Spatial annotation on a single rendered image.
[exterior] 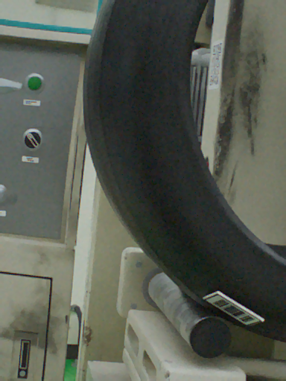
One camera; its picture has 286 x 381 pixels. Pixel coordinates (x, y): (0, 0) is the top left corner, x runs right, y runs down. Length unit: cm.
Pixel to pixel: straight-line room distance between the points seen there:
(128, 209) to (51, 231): 74
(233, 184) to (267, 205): 6
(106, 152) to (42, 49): 74
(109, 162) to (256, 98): 43
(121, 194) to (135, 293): 37
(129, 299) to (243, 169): 24
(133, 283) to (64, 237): 41
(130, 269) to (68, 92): 48
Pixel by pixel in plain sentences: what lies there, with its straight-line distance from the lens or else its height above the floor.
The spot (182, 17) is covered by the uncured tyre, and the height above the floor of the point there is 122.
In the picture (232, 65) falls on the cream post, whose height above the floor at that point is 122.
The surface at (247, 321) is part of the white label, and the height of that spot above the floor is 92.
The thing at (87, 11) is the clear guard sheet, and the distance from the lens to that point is 173.
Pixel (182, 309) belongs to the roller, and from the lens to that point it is 111.
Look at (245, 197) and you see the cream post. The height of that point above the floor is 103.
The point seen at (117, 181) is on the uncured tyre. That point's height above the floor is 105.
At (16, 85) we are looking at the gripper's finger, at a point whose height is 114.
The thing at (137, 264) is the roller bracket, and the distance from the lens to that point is 135.
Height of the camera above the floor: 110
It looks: 3 degrees down
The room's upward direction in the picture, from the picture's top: 6 degrees clockwise
